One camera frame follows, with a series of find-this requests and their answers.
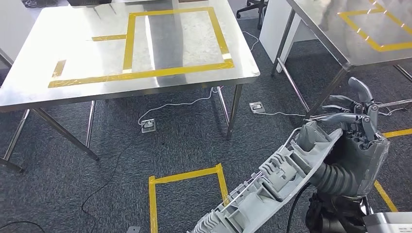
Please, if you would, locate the yellow floor tape outline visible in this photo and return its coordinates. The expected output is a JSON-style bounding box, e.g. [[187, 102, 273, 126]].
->
[[148, 163, 230, 233], [373, 128, 412, 213]]

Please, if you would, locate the black floor cable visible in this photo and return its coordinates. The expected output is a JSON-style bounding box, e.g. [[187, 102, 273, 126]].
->
[[80, 130, 144, 224]]

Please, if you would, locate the grey floor socket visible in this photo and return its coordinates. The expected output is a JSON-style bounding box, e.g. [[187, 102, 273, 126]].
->
[[140, 118, 157, 134], [249, 101, 267, 114]]

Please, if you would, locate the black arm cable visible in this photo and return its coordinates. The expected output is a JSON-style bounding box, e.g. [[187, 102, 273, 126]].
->
[[286, 183, 311, 233]]

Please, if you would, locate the stainless steel workbench table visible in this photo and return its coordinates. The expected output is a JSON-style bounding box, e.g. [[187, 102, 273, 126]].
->
[[0, 0, 261, 173], [271, 0, 412, 120]]

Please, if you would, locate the white floor cable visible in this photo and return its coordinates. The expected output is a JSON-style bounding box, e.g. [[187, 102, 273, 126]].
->
[[263, 107, 406, 118], [241, 30, 260, 53], [137, 86, 220, 127]]

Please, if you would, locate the silver wheel hubcap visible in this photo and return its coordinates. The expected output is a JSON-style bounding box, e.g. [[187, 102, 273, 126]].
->
[[187, 121, 344, 233]]

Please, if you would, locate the white desk panel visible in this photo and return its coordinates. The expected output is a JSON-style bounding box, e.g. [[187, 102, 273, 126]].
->
[[259, 0, 318, 64]]

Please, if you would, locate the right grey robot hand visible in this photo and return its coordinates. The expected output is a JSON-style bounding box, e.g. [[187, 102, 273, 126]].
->
[[317, 77, 390, 198]]

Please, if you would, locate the black office chair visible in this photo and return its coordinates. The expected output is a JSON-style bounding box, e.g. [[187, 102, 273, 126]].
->
[[236, 0, 268, 30]]

